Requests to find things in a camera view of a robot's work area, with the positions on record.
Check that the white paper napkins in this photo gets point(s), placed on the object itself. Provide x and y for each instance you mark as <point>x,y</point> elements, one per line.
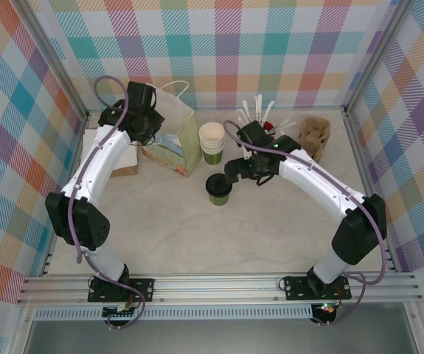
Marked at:
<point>127,158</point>

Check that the black plastic cup lid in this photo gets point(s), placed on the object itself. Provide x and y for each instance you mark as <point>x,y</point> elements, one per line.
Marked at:
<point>215,185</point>

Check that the printed paper gift bag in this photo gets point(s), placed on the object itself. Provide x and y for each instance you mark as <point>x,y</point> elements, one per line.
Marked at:
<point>182,147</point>

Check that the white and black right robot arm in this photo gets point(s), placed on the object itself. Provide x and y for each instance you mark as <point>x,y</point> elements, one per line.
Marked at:
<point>318,177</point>

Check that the stack of green paper cups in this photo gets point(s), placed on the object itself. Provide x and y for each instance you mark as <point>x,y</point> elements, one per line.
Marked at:
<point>211,147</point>

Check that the brown cardboard napkin box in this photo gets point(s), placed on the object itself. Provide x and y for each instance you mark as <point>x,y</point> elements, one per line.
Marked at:
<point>127,171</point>

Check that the brown cardboard cup carrier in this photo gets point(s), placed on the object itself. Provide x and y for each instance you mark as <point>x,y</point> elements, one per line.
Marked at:
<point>315,138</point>

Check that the electronics board with lit LED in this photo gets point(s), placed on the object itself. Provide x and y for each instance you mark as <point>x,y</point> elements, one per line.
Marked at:
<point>326,309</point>

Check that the grey metal panel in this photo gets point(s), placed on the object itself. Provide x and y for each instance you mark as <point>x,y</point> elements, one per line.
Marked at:
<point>215,337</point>

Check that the black electronics board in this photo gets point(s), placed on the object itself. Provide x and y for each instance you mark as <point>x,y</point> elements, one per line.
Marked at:
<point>119,313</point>

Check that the aluminium back rail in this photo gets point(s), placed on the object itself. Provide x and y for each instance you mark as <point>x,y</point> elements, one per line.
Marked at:
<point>219,108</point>

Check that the aluminium frame post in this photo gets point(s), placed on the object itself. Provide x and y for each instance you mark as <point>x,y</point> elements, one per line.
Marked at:
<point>377,59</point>
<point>53,59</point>

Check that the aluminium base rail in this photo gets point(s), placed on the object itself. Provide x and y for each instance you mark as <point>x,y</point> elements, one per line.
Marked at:
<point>215,287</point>

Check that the aluminium side rail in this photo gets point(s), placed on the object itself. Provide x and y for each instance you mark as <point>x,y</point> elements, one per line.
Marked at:
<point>48,258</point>
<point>388,254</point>

